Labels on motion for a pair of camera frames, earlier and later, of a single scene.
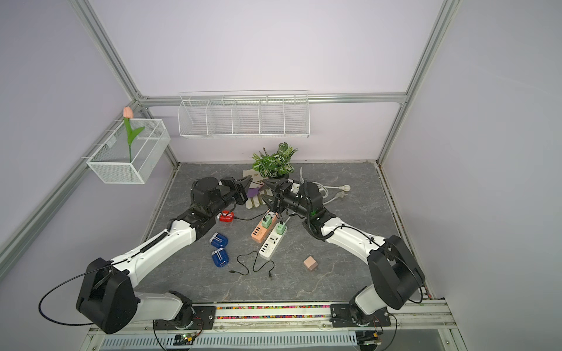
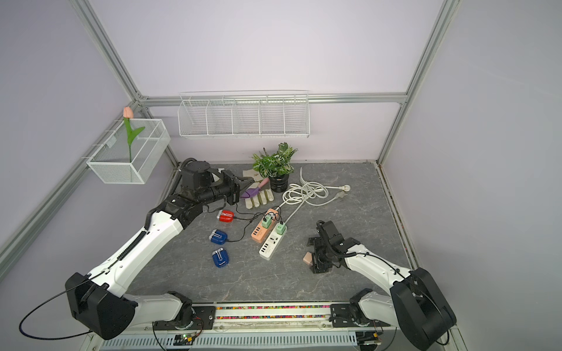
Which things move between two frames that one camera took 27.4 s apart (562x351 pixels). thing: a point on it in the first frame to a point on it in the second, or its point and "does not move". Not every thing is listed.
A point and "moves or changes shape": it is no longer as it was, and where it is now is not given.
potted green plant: (276, 166) does not move
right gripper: (285, 186) to (317, 265)
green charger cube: (280, 228) does not move
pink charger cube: (310, 263) moves or changes shape
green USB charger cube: (267, 223) does not move
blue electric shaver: (219, 240) does not move
